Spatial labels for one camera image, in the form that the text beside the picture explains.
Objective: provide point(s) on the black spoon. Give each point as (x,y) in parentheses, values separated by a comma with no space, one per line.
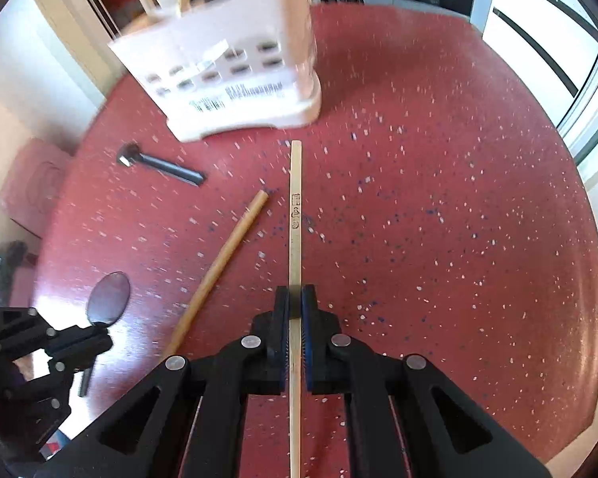
(109,298)
(154,164)

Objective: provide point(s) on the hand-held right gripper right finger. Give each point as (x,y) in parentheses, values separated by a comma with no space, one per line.
(305,318)

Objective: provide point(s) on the pink plastic stool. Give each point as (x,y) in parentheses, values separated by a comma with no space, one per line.
(35,184)

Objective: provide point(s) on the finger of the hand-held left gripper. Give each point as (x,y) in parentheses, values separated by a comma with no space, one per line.
(79,343)
(55,388)

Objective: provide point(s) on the dark crumpled bag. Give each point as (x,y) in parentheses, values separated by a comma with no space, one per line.
(5,269)

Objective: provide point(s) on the white refrigerator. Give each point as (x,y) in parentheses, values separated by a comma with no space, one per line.
(543,25)

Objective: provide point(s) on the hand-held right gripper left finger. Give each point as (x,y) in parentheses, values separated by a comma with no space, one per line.
(284,338)

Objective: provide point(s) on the white plastic utensil holder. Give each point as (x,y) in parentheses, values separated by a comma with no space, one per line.
(239,50)

